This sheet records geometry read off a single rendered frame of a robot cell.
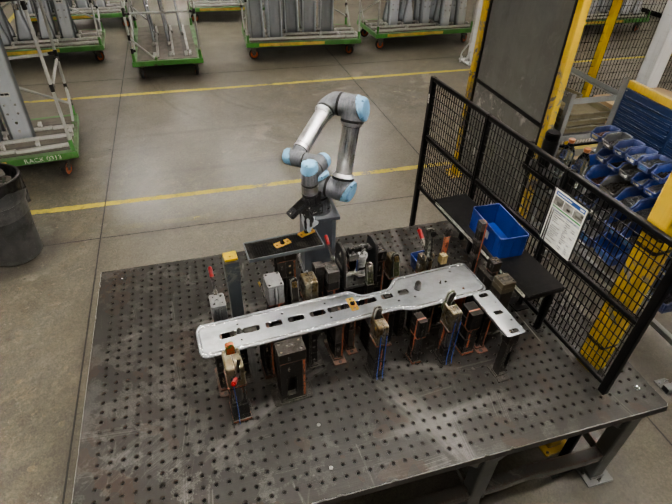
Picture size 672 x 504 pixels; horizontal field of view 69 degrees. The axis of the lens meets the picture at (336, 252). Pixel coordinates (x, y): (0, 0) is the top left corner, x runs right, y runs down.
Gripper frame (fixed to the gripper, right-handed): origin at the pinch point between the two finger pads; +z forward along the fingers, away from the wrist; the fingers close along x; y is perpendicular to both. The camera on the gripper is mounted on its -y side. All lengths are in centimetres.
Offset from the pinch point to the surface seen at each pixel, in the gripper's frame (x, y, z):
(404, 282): -38, 31, 23
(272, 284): -11.3, -27.2, 11.9
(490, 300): -72, 55, 23
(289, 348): -41, -38, 20
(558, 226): -74, 94, -5
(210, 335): -12, -60, 23
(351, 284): -21.1, 12.0, 26.5
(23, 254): 234, -110, 114
